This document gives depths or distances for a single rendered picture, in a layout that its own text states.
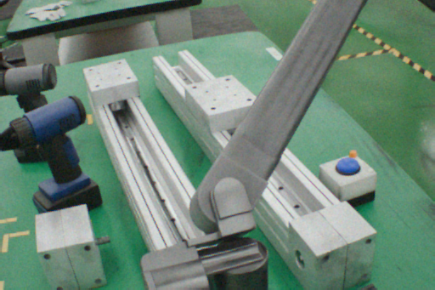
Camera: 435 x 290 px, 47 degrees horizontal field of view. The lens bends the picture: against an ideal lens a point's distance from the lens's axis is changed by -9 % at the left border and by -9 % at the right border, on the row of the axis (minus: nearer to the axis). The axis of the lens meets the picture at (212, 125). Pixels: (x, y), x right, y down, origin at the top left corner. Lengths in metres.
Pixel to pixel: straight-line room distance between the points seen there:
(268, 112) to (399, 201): 0.48
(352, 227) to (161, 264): 0.34
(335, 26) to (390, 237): 0.40
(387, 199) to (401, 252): 0.15
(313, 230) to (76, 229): 0.35
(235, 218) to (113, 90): 0.76
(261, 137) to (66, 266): 0.40
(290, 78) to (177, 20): 1.95
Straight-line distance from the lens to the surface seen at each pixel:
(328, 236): 0.76
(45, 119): 0.94
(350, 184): 0.94
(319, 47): 0.64
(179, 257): 0.53
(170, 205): 0.92
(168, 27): 2.54
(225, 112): 1.04
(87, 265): 0.84
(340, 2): 0.69
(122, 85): 1.23
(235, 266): 0.53
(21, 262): 0.97
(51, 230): 0.85
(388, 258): 0.88
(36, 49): 2.55
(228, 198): 0.52
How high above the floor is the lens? 1.36
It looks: 28 degrees down
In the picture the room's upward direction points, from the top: 6 degrees counter-clockwise
